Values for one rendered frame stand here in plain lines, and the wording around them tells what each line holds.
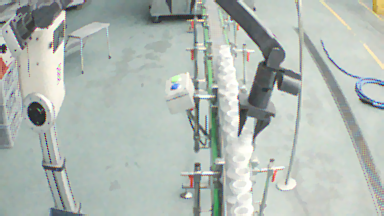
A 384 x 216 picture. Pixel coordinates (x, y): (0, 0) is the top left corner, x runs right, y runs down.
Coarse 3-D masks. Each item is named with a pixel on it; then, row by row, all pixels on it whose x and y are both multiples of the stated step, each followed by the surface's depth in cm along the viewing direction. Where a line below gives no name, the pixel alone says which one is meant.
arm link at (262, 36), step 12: (216, 0) 110; (228, 0) 110; (240, 0) 111; (228, 12) 112; (240, 12) 112; (252, 12) 113; (240, 24) 113; (252, 24) 113; (264, 24) 115; (252, 36) 114; (264, 36) 113; (264, 48) 115
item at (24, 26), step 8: (16, 16) 112; (24, 16) 111; (16, 24) 110; (24, 24) 110; (32, 24) 110; (16, 32) 110; (24, 32) 110; (32, 32) 114; (24, 40) 113; (24, 48) 113
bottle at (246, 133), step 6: (246, 132) 131; (252, 132) 129; (240, 138) 129; (246, 138) 128; (252, 138) 129; (234, 144) 130; (240, 144) 129; (246, 144) 129; (234, 150) 129; (240, 150) 129; (246, 150) 129; (252, 150) 130; (228, 156) 132; (246, 156) 129; (228, 162) 131; (246, 162) 131; (228, 168) 132; (222, 174) 134; (222, 180) 134
